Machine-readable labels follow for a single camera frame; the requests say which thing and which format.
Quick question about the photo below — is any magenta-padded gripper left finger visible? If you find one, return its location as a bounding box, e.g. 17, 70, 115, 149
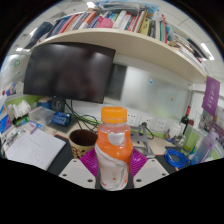
58, 147, 101, 190

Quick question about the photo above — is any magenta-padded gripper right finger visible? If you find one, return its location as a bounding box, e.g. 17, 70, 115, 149
129, 148, 170, 190

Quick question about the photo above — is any orange-capped drink bottle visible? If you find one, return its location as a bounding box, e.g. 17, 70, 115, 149
94, 106, 134, 192

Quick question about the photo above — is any black desk mat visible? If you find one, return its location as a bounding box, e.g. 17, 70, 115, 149
46, 134, 179, 177

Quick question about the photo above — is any red-patterned beige mug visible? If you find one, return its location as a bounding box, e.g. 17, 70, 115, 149
68, 128, 99, 160

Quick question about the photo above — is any white jar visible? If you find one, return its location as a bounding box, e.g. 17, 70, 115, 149
166, 121, 183, 139

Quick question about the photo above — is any white paper sheet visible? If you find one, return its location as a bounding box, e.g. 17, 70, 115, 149
4, 128, 67, 172

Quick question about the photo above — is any small blue box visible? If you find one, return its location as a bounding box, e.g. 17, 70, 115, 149
51, 111, 73, 127

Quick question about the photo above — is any dark wine bottle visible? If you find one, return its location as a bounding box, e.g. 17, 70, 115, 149
180, 105, 192, 134

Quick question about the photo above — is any small pink box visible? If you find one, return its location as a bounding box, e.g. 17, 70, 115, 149
24, 121, 38, 134

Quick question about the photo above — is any clear plastic box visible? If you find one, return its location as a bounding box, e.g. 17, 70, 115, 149
28, 105, 56, 127

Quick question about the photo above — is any stack of white tissues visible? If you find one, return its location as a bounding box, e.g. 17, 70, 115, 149
6, 99, 33, 121

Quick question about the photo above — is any purple hanging pennant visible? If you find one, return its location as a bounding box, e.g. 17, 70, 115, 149
201, 75, 221, 117

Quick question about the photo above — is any black computer monitor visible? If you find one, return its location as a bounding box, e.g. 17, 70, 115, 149
23, 42, 117, 113

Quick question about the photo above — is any coiled blue cable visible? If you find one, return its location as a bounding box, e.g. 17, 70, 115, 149
163, 148, 188, 169

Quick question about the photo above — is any white wall socket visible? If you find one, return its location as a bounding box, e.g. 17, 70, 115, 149
141, 115, 154, 129
155, 118, 168, 132
127, 113, 138, 126

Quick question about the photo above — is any green cable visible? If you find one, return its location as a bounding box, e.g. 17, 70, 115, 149
71, 113, 103, 129

